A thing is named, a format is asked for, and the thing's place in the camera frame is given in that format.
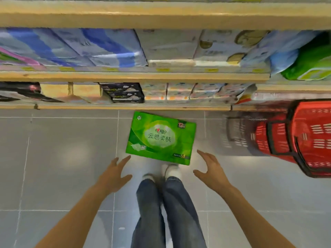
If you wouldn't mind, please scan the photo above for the person's left forearm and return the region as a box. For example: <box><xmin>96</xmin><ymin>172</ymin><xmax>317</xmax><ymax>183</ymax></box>
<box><xmin>35</xmin><ymin>185</ymin><xmax>114</xmax><ymax>248</ymax></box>

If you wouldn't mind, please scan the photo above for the person's right leg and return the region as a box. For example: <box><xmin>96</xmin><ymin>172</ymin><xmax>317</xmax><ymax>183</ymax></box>
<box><xmin>162</xmin><ymin>176</ymin><xmax>207</xmax><ymax>248</ymax></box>

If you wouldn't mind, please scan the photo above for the black flat pack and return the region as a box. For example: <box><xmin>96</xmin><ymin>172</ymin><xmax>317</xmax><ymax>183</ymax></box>
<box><xmin>0</xmin><ymin>82</ymin><xmax>64</xmax><ymax>103</ymax></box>

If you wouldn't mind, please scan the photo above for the white pack with yellow print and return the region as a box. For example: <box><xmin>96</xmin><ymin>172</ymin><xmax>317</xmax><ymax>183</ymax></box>
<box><xmin>193</xmin><ymin>30</ymin><xmax>270</xmax><ymax>65</ymax></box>

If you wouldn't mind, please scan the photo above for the person's left leg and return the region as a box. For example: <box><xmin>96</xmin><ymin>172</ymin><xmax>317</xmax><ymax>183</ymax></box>
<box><xmin>131</xmin><ymin>179</ymin><xmax>166</xmax><ymax>248</ymax></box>

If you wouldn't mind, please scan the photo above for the person's right hand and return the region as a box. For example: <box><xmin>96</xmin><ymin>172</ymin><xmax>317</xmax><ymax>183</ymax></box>
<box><xmin>193</xmin><ymin>150</ymin><xmax>234</xmax><ymax>197</ymax></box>

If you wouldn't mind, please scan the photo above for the wooden shelf unit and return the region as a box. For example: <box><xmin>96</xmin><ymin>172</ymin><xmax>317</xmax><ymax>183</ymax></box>
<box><xmin>0</xmin><ymin>0</ymin><xmax>331</xmax><ymax>112</ymax></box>

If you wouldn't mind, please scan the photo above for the plain white tissue pack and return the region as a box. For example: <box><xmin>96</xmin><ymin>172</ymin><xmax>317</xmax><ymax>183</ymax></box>
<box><xmin>135</xmin><ymin>29</ymin><xmax>203</xmax><ymax>67</ymax></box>

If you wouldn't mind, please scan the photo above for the light blue soft pack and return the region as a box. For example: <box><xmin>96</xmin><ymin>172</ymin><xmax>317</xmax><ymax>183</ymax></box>
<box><xmin>240</xmin><ymin>30</ymin><xmax>322</xmax><ymax>75</ymax></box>

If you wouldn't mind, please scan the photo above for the red shopping basket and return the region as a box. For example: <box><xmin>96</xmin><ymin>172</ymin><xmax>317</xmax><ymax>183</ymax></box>
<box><xmin>255</xmin><ymin>99</ymin><xmax>331</xmax><ymax>178</ymax></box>

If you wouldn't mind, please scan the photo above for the black pack with white print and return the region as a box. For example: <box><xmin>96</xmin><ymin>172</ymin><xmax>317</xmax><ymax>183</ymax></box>
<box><xmin>99</xmin><ymin>83</ymin><xmax>145</xmax><ymax>104</ymax></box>

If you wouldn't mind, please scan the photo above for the person's right forearm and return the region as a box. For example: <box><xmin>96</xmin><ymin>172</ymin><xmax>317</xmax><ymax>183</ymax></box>
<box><xmin>222</xmin><ymin>186</ymin><xmax>296</xmax><ymax>248</ymax></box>

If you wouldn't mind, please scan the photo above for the person's left hand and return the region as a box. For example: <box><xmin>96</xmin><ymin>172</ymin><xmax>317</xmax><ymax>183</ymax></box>
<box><xmin>96</xmin><ymin>155</ymin><xmax>133</xmax><ymax>197</ymax></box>

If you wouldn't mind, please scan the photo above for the pink and green pack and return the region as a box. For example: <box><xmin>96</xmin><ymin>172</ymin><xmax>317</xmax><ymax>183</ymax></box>
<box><xmin>0</xmin><ymin>46</ymin><xmax>48</xmax><ymax>71</ymax></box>

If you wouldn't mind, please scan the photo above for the green and white soft pack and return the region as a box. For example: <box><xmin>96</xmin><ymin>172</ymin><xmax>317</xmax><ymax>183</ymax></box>
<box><xmin>280</xmin><ymin>32</ymin><xmax>331</xmax><ymax>81</ymax></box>

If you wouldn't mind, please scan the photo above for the green tissue pack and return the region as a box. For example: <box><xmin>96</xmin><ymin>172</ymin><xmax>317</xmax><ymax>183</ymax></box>
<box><xmin>126</xmin><ymin>112</ymin><xmax>197</xmax><ymax>166</ymax></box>

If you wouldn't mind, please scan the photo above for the person's right white shoe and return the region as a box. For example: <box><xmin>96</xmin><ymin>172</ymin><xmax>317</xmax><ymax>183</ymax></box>
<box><xmin>162</xmin><ymin>164</ymin><xmax>180</xmax><ymax>180</ymax></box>

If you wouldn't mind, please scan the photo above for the row of yellow price labels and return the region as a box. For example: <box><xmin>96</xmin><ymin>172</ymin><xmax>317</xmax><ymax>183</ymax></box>
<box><xmin>21</xmin><ymin>66</ymin><xmax>265</xmax><ymax>74</ymax></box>

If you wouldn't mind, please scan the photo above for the red and yellow pack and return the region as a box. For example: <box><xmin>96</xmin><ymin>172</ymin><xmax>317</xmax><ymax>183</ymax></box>
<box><xmin>235</xmin><ymin>85</ymin><xmax>258</xmax><ymax>105</ymax></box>

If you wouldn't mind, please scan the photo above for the blue striped tissue pack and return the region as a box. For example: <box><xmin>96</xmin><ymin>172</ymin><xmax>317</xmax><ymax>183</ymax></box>
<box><xmin>52</xmin><ymin>28</ymin><xmax>148</xmax><ymax>68</ymax></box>
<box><xmin>0</xmin><ymin>28</ymin><xmax>95</xmax><ymax>68</ymax></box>

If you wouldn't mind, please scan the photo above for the person's leg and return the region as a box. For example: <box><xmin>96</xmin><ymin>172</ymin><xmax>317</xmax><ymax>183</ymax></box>
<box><xmin>162</xmin><ymin>176</ymin><xmax>207</xmax><ymax>248</ymax></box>
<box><xmin>131</xmin><ymin>179</ymin><xmax>166</xmax><ymax>248</ymax></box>

